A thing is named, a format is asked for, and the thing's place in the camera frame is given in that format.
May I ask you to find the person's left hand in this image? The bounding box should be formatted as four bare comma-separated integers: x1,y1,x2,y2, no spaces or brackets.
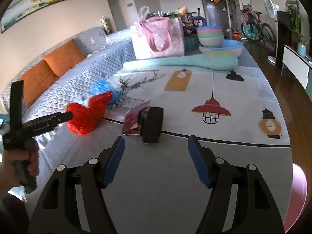
1,139,39,198

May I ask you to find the red plastic bag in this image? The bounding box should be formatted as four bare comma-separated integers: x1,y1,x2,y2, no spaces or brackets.
66,91,113,135

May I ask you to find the orange cushion rear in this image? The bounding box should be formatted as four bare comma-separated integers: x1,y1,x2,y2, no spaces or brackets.
43,39,86,77

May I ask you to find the blue plastic bag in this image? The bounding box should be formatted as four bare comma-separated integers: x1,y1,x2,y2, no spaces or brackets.
90,78,119,104

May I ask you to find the printed white table cloth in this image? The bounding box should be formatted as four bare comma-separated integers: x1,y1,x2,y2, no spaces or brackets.
106,66,290,147

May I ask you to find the grey quilted sofa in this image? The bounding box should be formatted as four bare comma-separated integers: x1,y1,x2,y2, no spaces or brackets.
0,26,137,152

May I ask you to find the black tape roll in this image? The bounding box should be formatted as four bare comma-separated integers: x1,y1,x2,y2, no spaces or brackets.
137,107,164,144

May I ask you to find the white teal tv cabinet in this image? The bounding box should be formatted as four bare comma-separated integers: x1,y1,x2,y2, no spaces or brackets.
282,45,311,98

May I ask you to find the teal long pillow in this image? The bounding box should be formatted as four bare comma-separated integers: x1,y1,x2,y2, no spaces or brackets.
123,53,238,70

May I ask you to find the blue oval tray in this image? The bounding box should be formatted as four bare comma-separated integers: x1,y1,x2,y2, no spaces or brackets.
199,40,243,57

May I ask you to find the pink tote bag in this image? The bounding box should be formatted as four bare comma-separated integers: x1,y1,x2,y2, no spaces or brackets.
130,6,184,60

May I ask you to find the stack of pastel bowls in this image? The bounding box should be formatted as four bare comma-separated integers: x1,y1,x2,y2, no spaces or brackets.
196,25,224,47

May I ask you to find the bicycle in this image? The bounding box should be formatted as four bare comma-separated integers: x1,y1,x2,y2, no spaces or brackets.
240,5,277,51

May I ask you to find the wooden dining table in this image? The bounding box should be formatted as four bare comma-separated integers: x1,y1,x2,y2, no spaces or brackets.
147,7,201,27

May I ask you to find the dark front door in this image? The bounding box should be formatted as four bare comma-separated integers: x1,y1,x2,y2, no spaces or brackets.
205,0,230,28

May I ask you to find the white standing fan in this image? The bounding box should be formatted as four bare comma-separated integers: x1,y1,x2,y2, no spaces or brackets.
262,0,281,65

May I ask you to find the potted plant blue pot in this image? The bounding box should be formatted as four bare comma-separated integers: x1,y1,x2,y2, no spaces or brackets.
285,0,310,58

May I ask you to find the landscape wall painting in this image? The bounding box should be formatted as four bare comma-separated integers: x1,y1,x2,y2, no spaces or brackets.
1,0,66,33

